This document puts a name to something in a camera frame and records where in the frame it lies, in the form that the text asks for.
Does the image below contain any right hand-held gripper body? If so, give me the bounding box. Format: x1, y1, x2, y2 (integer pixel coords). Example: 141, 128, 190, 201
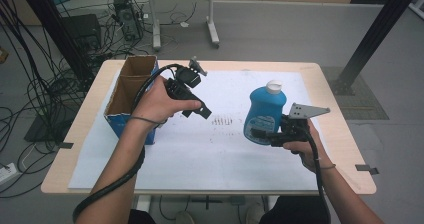
266, 102, 332, 149

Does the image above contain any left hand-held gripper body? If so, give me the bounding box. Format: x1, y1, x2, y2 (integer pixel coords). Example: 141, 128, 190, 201
164, 56, 208, 102

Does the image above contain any blue bottle with white cap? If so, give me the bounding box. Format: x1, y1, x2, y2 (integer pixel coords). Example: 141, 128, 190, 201
242, 79, 288, 147

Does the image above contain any blue cardboard box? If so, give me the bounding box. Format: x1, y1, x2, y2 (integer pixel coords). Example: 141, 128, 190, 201
103, 54, 164, 146

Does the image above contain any person's right hand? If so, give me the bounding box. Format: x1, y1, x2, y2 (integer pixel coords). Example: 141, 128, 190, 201
282, 123, 330, 174

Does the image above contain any person's left hand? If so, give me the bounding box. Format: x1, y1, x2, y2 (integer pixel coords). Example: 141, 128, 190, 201
131, 75, 203, 126

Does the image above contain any thin band on left wrist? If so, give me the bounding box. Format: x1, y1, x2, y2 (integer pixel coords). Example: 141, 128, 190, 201
129, 116, 168, 126

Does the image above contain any thin band on wrist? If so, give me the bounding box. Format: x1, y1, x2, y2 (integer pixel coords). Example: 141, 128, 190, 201
311, 157, 337, 172
129, 116, 168, 126

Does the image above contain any thin band on right wrist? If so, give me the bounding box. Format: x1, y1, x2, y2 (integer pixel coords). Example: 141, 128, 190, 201
311, 157, 337, 172

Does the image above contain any white paper sheet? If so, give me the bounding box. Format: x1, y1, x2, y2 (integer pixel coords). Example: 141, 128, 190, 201
68, 68, 331, 192

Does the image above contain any white table leg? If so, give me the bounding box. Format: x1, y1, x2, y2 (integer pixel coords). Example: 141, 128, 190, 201
135, 194, 153, 214
267, 195, 280, 212

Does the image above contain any white desk with legs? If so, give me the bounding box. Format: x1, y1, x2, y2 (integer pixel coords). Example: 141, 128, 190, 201
127, 0, 249, 50

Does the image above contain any grey gridded floor mat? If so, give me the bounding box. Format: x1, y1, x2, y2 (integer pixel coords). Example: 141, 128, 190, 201
321, 66, 390, 121

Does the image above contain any person's right shoe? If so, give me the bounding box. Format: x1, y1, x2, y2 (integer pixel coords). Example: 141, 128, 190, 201
245, 202, 266, 224

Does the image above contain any person's shoe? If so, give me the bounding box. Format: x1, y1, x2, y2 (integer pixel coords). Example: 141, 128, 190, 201
245, 202, 266, 224
174, 210, 196, 224

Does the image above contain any computer tower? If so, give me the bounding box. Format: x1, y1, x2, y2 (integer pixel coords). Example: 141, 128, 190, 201
113, 0, 144, 42

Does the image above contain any person's right leg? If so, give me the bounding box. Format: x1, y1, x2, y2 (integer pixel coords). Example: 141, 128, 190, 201
259, 195, 331, 224

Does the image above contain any person's leg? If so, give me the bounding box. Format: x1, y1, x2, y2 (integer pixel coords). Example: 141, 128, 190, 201
128, 208, 158, 224
259, 195, 331, 224

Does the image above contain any person's left shoe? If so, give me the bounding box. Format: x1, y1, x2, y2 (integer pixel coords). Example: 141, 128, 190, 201
174, 210, 196, 224

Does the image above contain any black case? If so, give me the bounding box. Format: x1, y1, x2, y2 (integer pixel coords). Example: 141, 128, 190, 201
61, 13, 103, 52

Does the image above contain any person's left leg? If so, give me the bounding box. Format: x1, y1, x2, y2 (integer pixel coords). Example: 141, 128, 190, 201
128, 208, 158, 224

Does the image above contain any white power strip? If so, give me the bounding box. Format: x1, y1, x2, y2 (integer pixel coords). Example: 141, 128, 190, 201
0, 162, 18, 185

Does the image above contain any right hand-held gripper cable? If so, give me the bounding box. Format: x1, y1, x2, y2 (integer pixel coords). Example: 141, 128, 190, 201
304, 132, 333, 224

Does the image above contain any hand-held gripper cable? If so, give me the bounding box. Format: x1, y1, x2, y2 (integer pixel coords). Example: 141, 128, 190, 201
304, 132, 333, 224
72, 63, 186, 223

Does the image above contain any thin black cable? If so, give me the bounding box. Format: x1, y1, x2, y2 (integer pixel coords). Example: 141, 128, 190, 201
159, 1, 198, 27

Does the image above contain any left hand-held gripper cable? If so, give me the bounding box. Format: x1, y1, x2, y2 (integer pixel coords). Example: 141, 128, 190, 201
72, 63, 186, 223

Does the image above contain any black metal stand post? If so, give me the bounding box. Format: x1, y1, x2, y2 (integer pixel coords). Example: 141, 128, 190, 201
328, 0, 424, 97
14, 0, 98, 85

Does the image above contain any black stand base plate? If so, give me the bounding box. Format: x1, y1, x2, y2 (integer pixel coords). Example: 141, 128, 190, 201
23, 93, 84, 144

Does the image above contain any bundle of black cables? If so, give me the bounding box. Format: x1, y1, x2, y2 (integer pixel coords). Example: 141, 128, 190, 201
0, 0, 101, 198

